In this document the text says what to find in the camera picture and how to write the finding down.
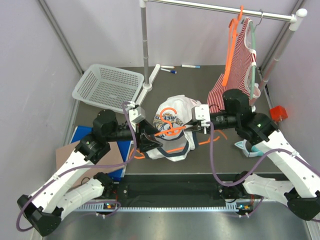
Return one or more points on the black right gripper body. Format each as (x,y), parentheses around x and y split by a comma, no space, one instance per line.
(208,130)

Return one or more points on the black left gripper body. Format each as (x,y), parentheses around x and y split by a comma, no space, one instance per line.
(139,130)

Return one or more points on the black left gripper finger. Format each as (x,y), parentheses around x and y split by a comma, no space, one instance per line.
(148,143)
(148,128)

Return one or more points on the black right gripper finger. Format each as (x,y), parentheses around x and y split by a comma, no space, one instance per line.
(192,126)
(193,129)

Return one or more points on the orange hanger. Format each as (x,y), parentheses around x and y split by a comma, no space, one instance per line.
(172,131)
(232,37)

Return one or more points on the white printed tank top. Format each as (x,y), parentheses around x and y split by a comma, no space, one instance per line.
(183,105)

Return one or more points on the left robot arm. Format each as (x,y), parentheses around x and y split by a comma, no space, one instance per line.
(48,206)

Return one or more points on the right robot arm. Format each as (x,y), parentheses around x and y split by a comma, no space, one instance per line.
(300,192)

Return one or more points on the red striped tank top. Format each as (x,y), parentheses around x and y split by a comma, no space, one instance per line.
(240,73)

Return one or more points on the green hanger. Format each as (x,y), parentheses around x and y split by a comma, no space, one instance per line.
(252,29)

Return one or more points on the brown cardboard sheet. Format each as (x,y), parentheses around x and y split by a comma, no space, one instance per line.
(113,157)

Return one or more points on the white perforated plastic basket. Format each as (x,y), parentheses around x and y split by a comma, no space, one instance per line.
(107,87)

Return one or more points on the teal cat ear headphones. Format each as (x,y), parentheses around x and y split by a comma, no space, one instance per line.
(253,152)

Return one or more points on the white marker blue cap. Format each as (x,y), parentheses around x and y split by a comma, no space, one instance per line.
(168,70)

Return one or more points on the white marker orange cap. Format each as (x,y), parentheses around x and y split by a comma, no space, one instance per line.
(167,67)

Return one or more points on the white marker blue tip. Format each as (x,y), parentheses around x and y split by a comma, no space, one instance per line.
(190,66)

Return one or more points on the red cube block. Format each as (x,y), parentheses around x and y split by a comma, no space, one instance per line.
(278,113)

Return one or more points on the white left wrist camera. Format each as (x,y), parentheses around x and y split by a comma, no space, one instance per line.
(135,112)

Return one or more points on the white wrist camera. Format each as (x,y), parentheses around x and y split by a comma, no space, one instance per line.
(201,113)
(135,112)

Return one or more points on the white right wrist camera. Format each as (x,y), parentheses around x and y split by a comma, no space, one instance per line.
(201,113)

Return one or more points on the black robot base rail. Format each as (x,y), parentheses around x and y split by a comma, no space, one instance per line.
(173,190)

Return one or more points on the grey slotted cable duct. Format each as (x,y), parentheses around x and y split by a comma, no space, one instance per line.
(106,208)

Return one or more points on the grey aluminium frame post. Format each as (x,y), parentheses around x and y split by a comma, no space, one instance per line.
(61,36)

